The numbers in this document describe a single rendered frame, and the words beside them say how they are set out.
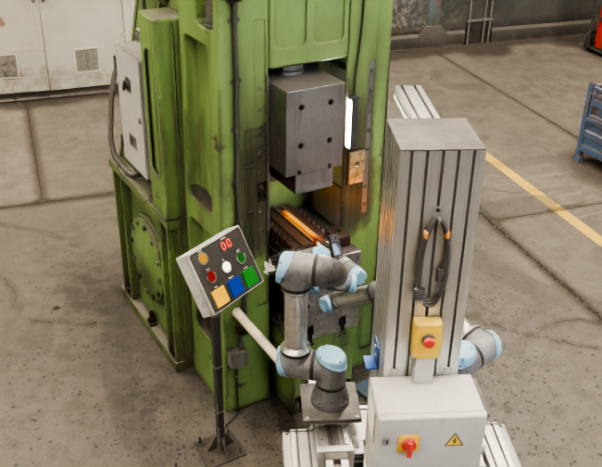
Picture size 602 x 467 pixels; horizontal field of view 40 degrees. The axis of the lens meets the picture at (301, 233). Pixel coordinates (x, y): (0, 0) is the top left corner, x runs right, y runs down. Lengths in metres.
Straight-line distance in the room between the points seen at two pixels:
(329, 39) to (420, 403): 1.81
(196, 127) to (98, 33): 4.95
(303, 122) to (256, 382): 1.49
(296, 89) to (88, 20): 5.41
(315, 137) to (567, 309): 2.44
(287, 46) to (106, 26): 5.32
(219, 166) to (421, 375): 1.49
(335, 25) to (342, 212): 0.95
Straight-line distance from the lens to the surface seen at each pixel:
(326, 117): 3.75
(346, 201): 4.18
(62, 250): 6.10
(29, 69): 8.95
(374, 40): 3.96
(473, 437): 2.73
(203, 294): 3.52
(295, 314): 3.04
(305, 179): 3.81
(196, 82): 3.97
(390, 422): 2.63
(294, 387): 4.36
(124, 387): 4.74
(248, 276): 3.68
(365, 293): 3.49
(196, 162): 4.12
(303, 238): 4.03
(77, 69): 8.97
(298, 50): 3.75
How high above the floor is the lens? 2.94
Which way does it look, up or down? 29 degrees down
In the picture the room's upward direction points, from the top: 1 degrees clockwise
